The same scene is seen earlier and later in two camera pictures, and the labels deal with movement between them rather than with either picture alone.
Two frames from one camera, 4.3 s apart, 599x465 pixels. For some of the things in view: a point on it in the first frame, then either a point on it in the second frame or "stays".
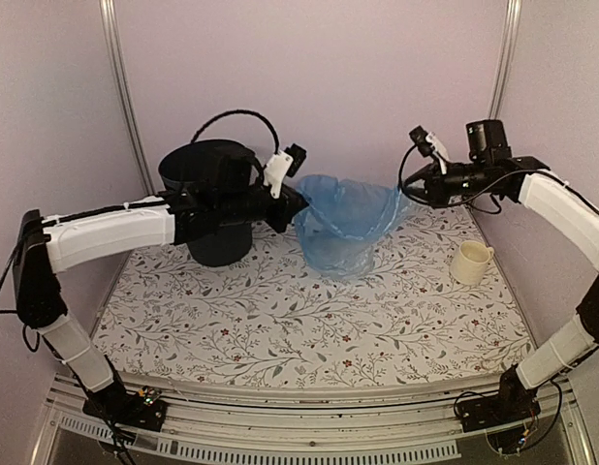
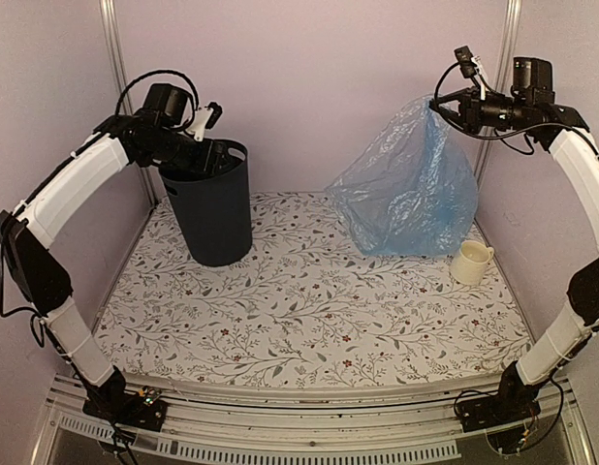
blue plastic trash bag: [343, 221] -> [409, 190]
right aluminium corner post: [513, 14] stays
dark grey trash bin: [208, 185] stays
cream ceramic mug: [470, 262] stays
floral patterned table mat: [272, 321] stays
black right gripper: [425, 173] -> [471, 115]
